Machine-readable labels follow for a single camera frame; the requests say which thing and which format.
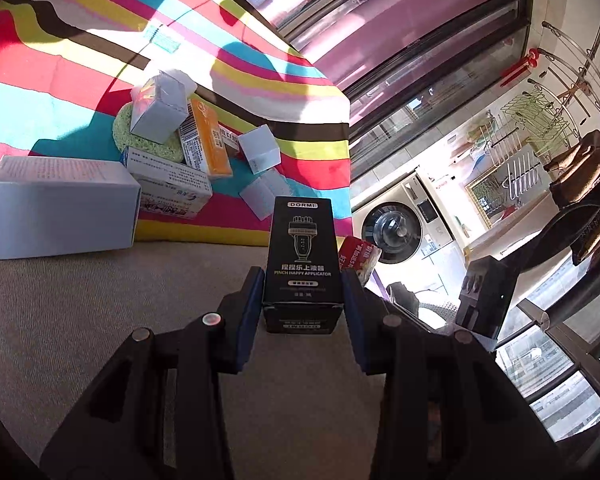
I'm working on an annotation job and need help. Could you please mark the red blue product box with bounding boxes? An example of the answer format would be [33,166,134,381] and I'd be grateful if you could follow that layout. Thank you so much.
[338,236,381,285]

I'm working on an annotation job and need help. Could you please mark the black applicator box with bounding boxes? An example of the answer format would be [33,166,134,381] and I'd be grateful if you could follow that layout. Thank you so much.
[262,196,343,335]

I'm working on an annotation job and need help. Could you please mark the white blue text box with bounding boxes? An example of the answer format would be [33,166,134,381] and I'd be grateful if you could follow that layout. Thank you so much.
[121,146,213,219]

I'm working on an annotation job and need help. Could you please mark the white foam block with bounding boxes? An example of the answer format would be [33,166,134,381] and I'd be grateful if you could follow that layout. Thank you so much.
[239,168,294,220]

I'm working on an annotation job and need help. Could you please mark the white box with printed text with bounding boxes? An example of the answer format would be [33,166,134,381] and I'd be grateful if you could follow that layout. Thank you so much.
[0,156,140,260]

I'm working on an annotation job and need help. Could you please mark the small white box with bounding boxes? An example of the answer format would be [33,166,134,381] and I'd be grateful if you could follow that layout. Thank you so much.
[238,125,282,174]

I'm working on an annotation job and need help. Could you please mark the green round sponge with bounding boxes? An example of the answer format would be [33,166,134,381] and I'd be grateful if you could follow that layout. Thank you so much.
[111,100,186,164]

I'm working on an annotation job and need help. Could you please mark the orange tissue pack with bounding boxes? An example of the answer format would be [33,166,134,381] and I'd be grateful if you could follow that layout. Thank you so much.
[178,96,233,179]

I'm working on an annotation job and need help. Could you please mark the white cube box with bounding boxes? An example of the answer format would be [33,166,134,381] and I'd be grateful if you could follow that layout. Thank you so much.
[130,68,197,144]

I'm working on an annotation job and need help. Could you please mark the black cloth on chair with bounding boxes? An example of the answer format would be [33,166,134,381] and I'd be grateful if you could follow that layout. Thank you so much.
[386,282,420,318]

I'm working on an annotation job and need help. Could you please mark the gold washing machine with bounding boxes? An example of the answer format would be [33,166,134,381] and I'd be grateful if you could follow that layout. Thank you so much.
[353,172,454,264]

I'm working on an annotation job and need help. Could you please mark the beige seat cushion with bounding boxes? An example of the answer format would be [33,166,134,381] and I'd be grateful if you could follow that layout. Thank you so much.
[0,213,451,480]

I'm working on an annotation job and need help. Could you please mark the teal small box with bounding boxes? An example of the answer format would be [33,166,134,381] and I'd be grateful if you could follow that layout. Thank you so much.
[149,29,181,53]

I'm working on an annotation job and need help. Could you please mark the striped colourful cushion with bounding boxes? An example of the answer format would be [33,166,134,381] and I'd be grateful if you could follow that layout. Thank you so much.
[0,0,353,237]

